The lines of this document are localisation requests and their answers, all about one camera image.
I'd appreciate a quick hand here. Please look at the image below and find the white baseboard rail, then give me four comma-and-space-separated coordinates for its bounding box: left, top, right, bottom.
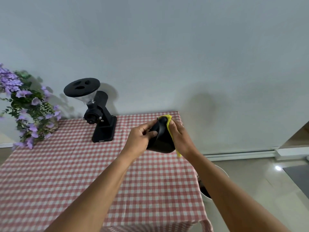
203, 148, 279, 162

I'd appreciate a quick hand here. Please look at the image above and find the person's right forearm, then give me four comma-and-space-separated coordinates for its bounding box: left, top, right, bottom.
184, 147, 290, 232

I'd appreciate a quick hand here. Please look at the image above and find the white waste bin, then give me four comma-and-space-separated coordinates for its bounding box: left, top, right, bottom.
197, 164, 230, 203

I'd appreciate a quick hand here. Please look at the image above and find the black grinder cup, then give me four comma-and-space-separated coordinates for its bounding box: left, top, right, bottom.
146, 117, 176, 153

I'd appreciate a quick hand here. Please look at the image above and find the person's right hand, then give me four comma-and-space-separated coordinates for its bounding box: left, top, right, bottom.
168, 119, 198, 158

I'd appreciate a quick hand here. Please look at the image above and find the person's left forearm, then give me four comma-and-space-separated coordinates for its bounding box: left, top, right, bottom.
45, 150, 138, 232

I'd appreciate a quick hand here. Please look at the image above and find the purple flower plant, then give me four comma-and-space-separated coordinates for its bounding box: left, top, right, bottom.
0, 63, 62, 150

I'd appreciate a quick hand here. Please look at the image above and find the red checkered tablecloth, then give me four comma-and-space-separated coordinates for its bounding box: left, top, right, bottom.
0, 111, 213, 232

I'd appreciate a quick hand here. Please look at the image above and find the grey floor mat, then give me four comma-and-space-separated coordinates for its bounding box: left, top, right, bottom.
283, 164, 309, 199

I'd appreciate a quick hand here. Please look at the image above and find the person's left hand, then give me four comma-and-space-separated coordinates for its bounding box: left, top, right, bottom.
125, 120, 158, 159

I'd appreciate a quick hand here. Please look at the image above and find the yellow cleaning cloth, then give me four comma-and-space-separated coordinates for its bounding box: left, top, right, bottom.
157, 115, 182, 158

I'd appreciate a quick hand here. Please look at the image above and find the black coffee grinder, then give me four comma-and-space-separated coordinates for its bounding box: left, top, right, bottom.
63, 78, 117, 143

